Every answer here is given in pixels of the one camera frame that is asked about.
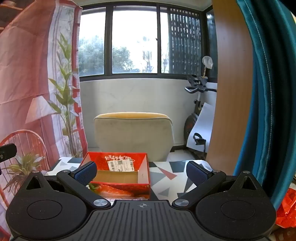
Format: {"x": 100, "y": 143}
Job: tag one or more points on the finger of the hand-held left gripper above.
{"x": 8, "y": 152}

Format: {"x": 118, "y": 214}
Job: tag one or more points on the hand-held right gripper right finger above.
{"x": 197, "y": 173}

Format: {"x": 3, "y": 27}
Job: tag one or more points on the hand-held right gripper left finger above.
{"x": 85, "y": 174}

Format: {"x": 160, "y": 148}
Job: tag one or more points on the red strawberry print box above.
{"x": 124, "y": 188}

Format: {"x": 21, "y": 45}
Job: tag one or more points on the white leaning board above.
{"x": 204, "y": 125}

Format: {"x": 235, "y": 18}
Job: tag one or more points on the black exercise bike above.
{"x": 190, "y": 122}

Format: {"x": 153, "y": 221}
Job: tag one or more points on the beige upholstered chair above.
{"x": 134, "y": 136}

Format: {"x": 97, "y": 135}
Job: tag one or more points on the printed pink backdrop cloth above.
{"x": 27, "y": 69}

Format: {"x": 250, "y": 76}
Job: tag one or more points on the brown wooden panel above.
{"x": 231, "y": 92}

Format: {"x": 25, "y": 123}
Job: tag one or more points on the red crumpled bag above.
{"x": 288, "y": 208}

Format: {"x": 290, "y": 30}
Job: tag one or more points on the teal curtain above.
{"x": 272, "y": 92}

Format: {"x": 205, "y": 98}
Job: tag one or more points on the small white round lamp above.
{"x": 207, "y": 62}

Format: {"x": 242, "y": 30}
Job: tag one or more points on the black framed window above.
{"x": 129, "y": 41}

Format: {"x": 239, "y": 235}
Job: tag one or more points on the wooden shelf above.
{"x": 9, "y": 9}

